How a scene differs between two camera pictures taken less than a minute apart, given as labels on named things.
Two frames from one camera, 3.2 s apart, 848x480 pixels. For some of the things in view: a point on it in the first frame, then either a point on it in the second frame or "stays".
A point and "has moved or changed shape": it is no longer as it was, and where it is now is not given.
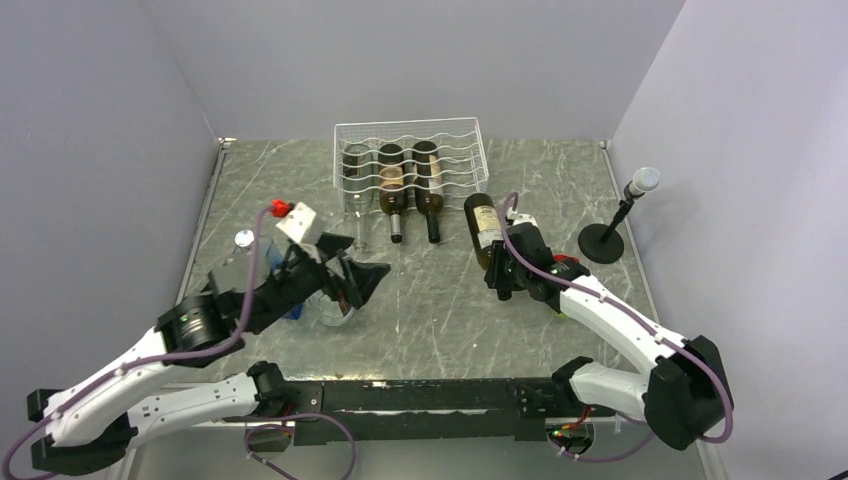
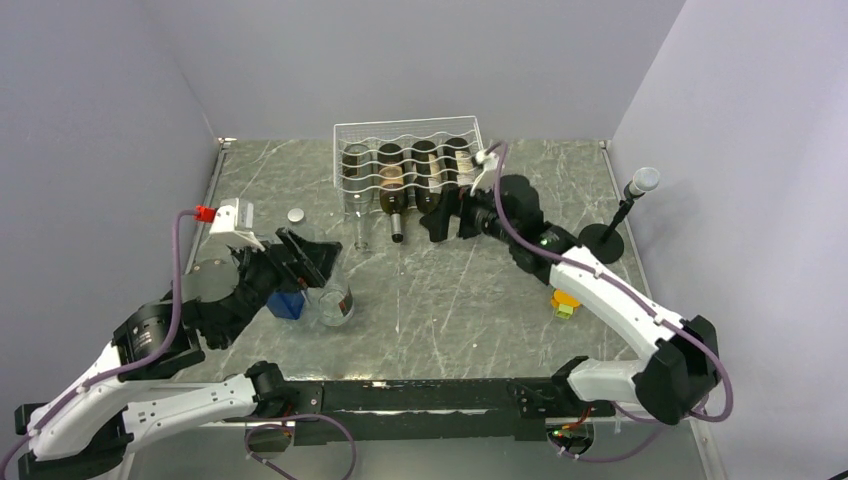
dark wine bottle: (484, 226) has moved or changed shape
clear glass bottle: (358, 186) stays
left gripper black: (360, 278) → (315, 258)
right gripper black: (494, 276) → (437, 222)
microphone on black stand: (604, 243) stays
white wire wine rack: (423, 165) stays
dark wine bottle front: (392, 188) stays
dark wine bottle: (428, 185) stays
